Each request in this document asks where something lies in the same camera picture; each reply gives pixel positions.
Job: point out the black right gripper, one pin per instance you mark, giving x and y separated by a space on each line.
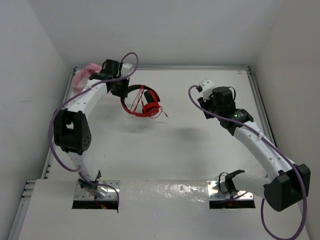
204 103

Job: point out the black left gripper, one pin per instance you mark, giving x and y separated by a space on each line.
123 92

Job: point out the red black headphones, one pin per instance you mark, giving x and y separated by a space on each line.
147 105

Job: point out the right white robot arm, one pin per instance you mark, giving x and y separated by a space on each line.
287 183

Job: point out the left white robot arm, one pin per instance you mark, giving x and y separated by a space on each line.
69 130

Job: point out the white front board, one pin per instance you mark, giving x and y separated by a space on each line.
150 210

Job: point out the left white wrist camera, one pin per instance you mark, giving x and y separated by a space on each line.
126 69

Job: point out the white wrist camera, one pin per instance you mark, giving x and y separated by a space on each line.
206 88
126 69

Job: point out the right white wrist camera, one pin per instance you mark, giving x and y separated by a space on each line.
206 88

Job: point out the aluminium table frame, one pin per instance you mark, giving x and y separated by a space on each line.
179 145

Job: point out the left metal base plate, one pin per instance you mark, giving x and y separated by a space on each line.
106 192

